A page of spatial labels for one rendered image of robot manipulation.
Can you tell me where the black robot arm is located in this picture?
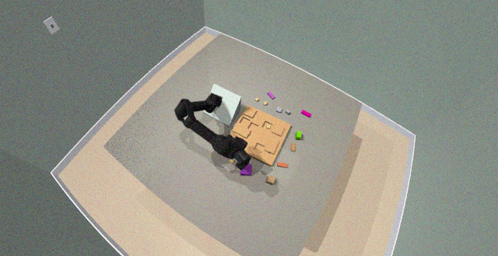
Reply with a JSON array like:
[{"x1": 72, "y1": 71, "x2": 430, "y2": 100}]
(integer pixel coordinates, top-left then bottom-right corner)
[{"x1": 174, "y1": 93, "x2": 251, "y2": 166}]

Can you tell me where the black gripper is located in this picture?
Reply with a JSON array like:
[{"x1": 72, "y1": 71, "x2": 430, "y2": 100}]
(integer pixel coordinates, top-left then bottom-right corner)
[{"x1": 236, "y1": 162, "x2": 249, "y2": 170}]

